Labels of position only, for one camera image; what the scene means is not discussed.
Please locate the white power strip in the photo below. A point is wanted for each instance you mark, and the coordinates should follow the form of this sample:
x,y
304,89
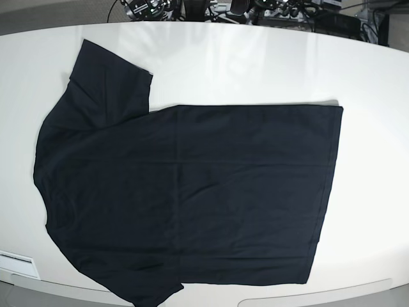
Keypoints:
x,y
282,13

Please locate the dark navy T-shirt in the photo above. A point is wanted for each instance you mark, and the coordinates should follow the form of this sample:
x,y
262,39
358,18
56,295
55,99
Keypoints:
x,y
144,202

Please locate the black equipment box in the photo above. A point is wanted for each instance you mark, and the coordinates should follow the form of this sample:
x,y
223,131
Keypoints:
x,y
338,24

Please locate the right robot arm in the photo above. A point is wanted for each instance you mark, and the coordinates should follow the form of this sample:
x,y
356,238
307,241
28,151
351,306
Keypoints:
x,y
140,10

